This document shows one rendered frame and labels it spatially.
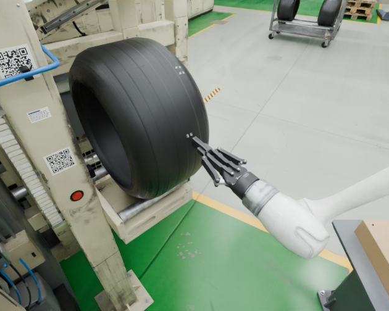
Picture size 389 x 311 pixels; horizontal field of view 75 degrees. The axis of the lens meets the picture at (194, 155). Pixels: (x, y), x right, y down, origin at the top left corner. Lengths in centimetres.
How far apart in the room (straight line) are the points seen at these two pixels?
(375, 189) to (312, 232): 21
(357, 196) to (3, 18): 90
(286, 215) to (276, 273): 136
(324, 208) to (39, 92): 81
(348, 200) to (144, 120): 59
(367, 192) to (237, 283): 129
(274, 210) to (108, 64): 59
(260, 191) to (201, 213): 151
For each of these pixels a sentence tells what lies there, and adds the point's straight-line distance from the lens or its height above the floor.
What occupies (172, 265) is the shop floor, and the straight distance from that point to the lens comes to 192.
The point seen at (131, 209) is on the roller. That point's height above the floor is 92.
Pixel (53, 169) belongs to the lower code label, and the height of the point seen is 120.
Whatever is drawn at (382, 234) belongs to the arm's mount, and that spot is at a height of 75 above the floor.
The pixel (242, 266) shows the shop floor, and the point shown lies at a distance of 194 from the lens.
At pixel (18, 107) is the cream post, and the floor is 141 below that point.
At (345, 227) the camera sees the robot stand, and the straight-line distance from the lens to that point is 149.
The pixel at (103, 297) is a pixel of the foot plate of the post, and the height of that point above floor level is 1.
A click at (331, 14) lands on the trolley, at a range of 599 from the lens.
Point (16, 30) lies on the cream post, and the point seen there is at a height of 158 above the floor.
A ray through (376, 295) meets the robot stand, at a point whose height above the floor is 65.
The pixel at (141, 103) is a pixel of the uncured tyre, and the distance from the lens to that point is 73.
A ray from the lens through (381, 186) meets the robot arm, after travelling 76.
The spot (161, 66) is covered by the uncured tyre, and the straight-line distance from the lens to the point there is 81.
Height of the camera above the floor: 173
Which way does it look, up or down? 41 degrees down
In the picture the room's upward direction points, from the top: straight up
